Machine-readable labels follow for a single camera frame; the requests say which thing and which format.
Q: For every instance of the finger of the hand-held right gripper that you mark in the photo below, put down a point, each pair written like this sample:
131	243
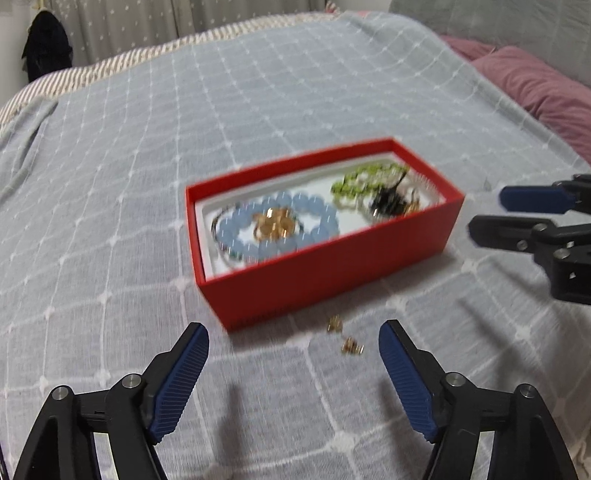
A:
503	230
531	198

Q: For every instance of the black bead ornament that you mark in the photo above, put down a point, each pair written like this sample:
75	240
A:
387	203

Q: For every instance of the red jewelry box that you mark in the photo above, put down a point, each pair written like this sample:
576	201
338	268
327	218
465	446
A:
332	267

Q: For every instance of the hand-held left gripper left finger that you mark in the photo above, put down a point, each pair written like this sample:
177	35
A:
180	385

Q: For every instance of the black hanging garment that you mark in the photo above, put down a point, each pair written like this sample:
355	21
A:
46	46

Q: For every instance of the small gold jewelry piece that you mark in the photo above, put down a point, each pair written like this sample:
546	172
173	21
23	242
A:
412	203

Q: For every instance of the grey pillow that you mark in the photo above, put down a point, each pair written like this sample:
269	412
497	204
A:
485	18

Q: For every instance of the gold flower ornament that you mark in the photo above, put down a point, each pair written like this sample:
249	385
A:
273	224

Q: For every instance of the gold earring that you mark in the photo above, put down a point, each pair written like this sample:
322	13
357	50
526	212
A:
334	323
352	346

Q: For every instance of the blue checked blanket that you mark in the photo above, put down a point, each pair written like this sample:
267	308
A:
138	184

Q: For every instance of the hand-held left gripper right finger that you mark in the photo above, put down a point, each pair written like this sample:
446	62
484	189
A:
406	383

